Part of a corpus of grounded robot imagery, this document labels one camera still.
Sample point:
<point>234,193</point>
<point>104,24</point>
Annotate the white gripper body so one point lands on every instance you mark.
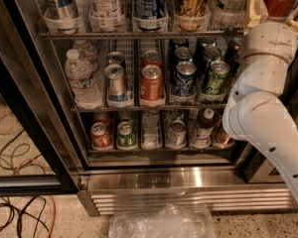
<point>270,38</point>

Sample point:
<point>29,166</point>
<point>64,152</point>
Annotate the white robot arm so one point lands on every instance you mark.
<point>262,107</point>

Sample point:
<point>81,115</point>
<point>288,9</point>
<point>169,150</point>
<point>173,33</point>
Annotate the white green can top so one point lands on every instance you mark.
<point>229,13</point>

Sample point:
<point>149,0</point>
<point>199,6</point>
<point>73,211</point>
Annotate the gold can top shelf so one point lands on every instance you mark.
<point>190,13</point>

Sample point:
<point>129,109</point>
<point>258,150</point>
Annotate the green can front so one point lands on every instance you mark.
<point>215,78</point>

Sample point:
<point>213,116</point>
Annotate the blue pepsi can front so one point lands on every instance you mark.
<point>184,79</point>

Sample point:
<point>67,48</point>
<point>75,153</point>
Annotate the blue silver can top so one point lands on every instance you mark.
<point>149,13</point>

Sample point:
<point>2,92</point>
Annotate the copper can bottom shelf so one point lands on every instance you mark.
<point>222,139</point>

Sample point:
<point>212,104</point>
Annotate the orange soda can front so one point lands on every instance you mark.
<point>151,83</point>

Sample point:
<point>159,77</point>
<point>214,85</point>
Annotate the silver can bottom shelf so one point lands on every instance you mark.
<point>176,134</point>

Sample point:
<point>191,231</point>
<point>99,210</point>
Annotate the white labelled can top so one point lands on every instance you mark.
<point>108,14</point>

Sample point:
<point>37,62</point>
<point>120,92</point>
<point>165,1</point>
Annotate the silver blue can front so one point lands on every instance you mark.
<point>116,82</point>

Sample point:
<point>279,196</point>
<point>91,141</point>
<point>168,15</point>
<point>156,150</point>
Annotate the stainless steel fridge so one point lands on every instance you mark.
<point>150,174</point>

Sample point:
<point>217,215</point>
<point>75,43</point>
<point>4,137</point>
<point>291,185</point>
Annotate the green can bottom shelf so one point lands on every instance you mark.
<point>126,135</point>

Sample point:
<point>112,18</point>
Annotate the blue white can top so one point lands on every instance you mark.
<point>62,16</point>

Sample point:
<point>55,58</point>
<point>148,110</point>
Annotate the red can bottom shelf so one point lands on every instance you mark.
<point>100,135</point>

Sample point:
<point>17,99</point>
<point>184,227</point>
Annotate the fridge glass door left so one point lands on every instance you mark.
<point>34,106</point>

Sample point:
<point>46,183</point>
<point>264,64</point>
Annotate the brown bottle white cap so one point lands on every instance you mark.
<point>202,129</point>

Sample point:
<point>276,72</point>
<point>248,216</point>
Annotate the clear plastic water bottle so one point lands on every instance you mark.
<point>83,81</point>

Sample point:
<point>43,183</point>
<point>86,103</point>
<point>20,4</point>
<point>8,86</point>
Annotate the clear plastic bag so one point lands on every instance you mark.
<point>169,221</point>

